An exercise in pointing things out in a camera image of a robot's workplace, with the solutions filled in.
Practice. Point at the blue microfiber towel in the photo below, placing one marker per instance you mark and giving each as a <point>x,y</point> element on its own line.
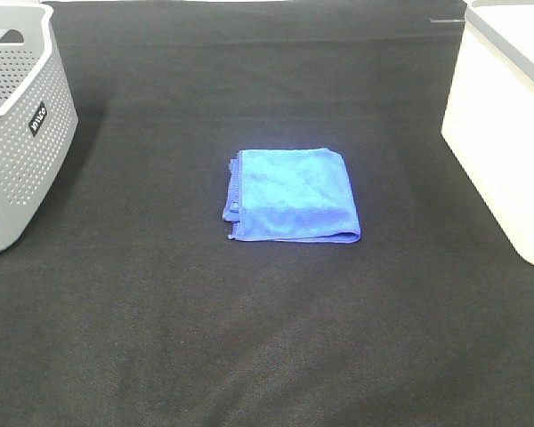
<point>291,195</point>

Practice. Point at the black table cloth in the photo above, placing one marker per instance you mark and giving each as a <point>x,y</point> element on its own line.
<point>124,303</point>

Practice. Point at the white plastic storage bin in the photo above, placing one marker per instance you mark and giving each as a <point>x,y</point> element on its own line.
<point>489,118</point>

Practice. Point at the grey perforated plastic basket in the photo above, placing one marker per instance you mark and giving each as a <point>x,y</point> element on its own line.
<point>38,119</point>

